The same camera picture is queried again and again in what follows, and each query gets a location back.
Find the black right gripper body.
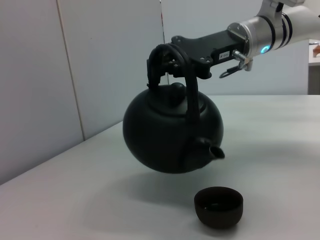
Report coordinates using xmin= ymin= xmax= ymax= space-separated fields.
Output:
xmin=171 ymin=29 xmax=249 ymax=81

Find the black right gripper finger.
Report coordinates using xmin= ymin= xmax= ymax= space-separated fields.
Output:
xmin=163 ymin=58 xmax=189 ymax=79

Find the black round teapot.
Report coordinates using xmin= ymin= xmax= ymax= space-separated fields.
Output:
xmin=122 ymin=42 xmax=226 ymax=175

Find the small dark teacup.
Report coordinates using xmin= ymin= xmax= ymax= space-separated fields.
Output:
xmin=193 ymin=186 xmax=245 ymax=229

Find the black teapot lid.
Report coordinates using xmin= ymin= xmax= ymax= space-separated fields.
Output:
xmin=147 ymin=82 xmax=208 ymax=121

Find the right gripper metal plug cable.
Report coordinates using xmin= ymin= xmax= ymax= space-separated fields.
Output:
xmin=219 ymin=49 xmax=254 ymax=79

